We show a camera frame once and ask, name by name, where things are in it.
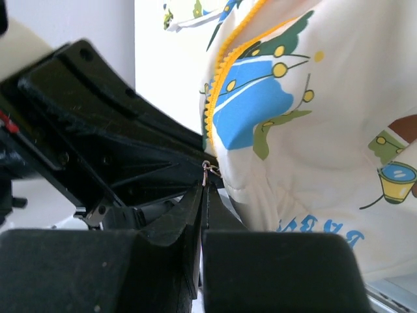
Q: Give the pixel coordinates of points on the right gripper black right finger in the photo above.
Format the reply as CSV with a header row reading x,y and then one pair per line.
x,y
253,271

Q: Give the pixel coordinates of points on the yellow cream printed kids jacket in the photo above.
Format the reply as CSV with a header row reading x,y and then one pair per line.
x,y
309,107

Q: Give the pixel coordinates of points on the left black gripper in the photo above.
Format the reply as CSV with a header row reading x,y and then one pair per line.
x,y
75,90

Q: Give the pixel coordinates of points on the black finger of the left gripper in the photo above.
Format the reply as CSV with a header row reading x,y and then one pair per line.
x,y
129,169

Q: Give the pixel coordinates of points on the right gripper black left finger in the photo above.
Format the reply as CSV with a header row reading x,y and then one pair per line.
x,y
155,269

